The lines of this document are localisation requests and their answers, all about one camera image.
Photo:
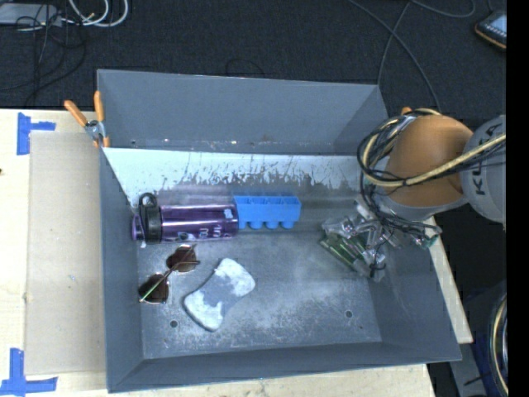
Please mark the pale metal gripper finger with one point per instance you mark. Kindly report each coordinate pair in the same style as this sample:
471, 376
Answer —
349, 223
334, 232

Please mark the blue toy brick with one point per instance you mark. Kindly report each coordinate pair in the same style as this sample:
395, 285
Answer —
266, 209

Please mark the grey metal bin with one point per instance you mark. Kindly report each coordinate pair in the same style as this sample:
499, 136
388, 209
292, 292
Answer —
289, 296

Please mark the grey and white sponge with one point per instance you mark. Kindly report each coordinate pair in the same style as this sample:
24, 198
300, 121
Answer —
219, 294

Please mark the purple bottle with black cap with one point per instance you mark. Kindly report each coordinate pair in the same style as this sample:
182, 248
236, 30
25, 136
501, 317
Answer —
198, 221

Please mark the dark red heart sunglasses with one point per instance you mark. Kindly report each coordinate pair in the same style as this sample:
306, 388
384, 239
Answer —
182, 261

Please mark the brown cardboard board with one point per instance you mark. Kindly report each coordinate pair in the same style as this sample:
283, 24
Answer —
62, 242

